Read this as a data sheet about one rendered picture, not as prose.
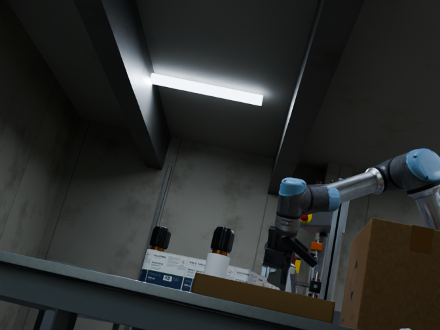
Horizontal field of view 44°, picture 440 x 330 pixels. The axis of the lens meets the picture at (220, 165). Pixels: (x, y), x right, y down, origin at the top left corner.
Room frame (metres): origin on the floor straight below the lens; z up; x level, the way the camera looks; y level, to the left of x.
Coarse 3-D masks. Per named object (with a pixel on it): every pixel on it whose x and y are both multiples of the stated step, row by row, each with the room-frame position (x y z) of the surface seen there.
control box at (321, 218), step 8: (312, 216) 2.19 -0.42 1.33; (320, 216) 2.16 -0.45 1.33; (328, 216) 2.14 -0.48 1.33; (344, 216) 2.17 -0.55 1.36; (304, 224) 2.22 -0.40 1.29; (312, 224) 2.19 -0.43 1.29; (320, 224) 2.16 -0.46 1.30; (328, 224) 2.13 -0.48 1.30; (344, 224) 2.18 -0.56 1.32; (328, 232) 2.23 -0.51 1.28
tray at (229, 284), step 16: (192, 288) 1.03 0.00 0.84; (208, 288) 1.02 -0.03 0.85; (224, 288) 1.02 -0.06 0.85; (240, 288) 1.01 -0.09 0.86; (256, 288) 1.01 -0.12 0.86; (256, 304) 1.00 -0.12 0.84; (272, 304) 1.00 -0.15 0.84; (288, 304) 0.99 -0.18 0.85; (304, 304) 0.99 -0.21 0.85; (320, 304) 0.98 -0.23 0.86; (320, 320) 0.98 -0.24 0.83
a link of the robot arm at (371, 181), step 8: (376, 168) 1.76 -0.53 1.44; (384, 168) 1.75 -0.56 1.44; (352, 176) 1.76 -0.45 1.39; (360, 176) 1.75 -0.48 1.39; (368, 176) 1.75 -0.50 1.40; (376, 176) 1.75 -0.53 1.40; (384, 176) 1.75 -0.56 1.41; (328, 184) 1.73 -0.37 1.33; (336, 184) 1.72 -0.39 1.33; (344, 184) 1.72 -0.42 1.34; (352, 184) 1.73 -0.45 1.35; (360, 184) 1.73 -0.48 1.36; (368, 184) 1.74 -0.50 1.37; (376, 184) 1.75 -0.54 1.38; (384, 184) 1.75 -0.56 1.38; (392, 184) 1.75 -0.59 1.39; (344, 192) 1.72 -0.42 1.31; (352, 192) 1.73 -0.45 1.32; (360, 192) 1.74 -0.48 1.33; (368, 192) 1.76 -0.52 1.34; (376, 192) 1.79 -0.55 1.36; (344, 200) 1.74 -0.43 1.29
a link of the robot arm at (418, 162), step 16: (400, 160) 1.68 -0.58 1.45; (416, 160) 1.61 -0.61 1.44; (432, 160) 1.63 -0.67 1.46; (400, 176) 1.69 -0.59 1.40; (416, 176) 1.63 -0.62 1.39; (432, 176) 1.62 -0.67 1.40; (416, 192) 1.67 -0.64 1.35; (432, 192) 1.66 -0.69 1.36; (432, 208) 1.67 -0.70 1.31; (432, 224) 1.69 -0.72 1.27
